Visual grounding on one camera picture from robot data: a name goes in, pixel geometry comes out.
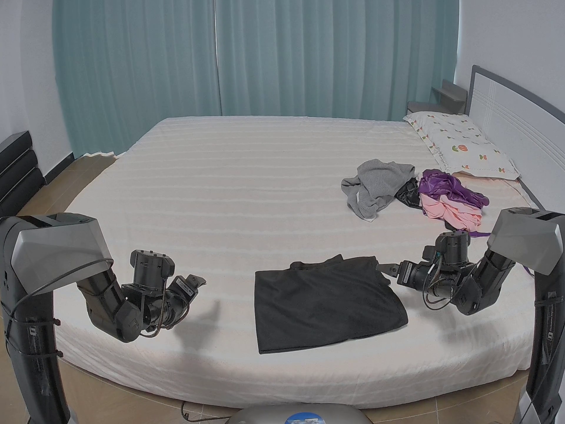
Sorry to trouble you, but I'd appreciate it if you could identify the blue-green curtain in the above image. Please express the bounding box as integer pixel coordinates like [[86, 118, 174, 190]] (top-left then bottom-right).
[[52, 0, 221, 159], [214, 0, 460, 122]]

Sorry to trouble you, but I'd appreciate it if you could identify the pile of clothes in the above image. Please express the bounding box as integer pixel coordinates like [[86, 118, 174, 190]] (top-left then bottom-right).
[[394, 169, 536, 277]]

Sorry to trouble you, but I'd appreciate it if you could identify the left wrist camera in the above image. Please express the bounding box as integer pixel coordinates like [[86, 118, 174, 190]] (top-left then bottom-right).
[[129, 249, 175, 289]]

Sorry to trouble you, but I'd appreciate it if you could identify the black T-shirt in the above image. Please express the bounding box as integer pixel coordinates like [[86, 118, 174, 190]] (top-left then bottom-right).
[[254, 254, 409, 355]]

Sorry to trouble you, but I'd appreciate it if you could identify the grey bedside table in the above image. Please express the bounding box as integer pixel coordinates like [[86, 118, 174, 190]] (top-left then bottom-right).
[[407, 79, 468, 115]]

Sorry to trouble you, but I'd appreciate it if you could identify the bed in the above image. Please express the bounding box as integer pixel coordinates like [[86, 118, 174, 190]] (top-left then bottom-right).
[[52, 64, 565, 410]]

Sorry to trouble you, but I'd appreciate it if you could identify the grey garment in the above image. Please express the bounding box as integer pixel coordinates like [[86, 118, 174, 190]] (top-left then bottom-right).
[[341, 158, 416, 223]]

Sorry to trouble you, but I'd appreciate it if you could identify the white printed pillow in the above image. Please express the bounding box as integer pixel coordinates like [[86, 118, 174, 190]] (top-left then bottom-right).
[[403, 111, 521, 181]]

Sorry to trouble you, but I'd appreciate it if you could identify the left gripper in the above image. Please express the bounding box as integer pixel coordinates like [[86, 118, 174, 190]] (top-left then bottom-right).
[[170, 275, 199, 303]]

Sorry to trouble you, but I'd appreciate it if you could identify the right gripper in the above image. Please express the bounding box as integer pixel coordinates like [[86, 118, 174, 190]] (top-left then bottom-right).
[[375, 260, 428, 289]]

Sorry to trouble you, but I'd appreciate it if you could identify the black chest of drawers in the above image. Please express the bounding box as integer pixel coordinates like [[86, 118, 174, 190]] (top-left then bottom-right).
[[0, 131, 45, 217]]

